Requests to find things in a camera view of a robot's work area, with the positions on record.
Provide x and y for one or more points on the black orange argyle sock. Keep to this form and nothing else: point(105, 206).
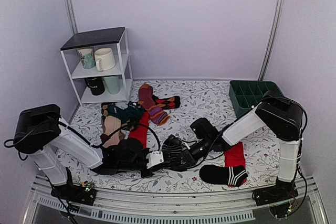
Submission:
point(167, 103)

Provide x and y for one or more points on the dark teal sock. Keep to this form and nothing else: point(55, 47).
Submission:
point(133, 111)

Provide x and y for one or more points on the teal patterned mug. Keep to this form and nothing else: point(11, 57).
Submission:
point(87, 58)

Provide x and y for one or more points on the aluminium front rail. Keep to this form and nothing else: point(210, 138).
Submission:
point(232, 206)

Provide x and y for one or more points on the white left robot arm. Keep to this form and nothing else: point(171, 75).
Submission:
point(39, 130)

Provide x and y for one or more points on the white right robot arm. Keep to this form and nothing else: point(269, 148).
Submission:
point(286, 118)

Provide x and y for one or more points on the pale green mug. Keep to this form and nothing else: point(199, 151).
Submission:
point(112, 84)

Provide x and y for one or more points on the beige maroon striped sock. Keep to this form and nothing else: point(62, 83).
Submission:
point(109, 125)

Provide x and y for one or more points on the maroon purple striped sock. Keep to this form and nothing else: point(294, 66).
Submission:
point(157, 115)

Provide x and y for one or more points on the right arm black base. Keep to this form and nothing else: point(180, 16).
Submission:
point(279, 192)

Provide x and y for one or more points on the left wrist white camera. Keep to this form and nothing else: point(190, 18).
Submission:
point(154, 158)

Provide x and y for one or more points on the cream ceramic mug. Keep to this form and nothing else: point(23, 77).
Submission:
point(104, 59)

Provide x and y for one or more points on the black sock white stripes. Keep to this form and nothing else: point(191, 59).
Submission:
point(231, 176)

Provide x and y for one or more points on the black mug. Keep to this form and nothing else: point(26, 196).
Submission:
point(95, 84)

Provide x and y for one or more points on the floral white table mat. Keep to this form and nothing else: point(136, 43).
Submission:
point(209, 99)

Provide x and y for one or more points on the black white striped sock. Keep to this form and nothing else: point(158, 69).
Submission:
point(172, 149)

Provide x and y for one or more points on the white shelf black top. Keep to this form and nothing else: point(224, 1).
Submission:
point(114, 38)

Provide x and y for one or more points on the right metal corner post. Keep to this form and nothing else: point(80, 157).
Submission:
point(271, 39)

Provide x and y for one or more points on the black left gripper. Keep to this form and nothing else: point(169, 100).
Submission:
point(153, 169)

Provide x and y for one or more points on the long red sock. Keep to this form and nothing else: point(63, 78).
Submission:
point(141, 132)

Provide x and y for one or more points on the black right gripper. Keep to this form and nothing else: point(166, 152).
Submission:
point(189, 158)

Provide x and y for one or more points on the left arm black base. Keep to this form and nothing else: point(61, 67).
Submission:
point(84, 193)

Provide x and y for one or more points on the green divided organizer tray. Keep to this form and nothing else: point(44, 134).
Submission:
point(244, 94)

